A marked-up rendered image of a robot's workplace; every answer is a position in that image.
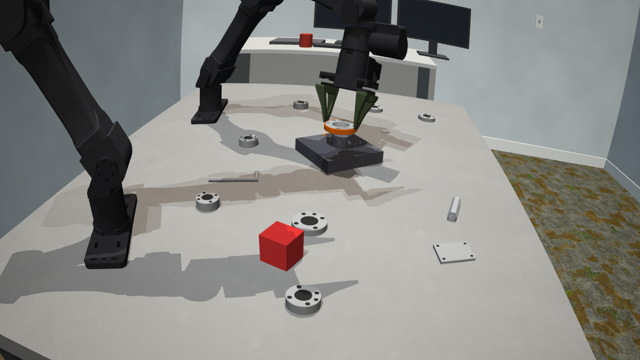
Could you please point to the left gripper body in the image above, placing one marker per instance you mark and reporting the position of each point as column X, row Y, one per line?
column 350, row 73

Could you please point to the grey hexagonal bar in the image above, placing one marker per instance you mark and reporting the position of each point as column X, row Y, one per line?
column 454, row 208

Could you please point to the red cube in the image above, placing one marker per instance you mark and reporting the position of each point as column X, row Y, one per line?
column 281, row 245

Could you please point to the grey l-shaped hex key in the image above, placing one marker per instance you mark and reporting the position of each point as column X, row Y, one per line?
column 236, row 179

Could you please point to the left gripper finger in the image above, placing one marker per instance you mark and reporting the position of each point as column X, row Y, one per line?
column 327, row 96
column 363, row 103

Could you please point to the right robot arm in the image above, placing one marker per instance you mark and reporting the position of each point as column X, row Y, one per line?
column 26, row 30

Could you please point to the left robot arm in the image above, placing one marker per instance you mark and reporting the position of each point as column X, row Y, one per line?
column 382, row 39

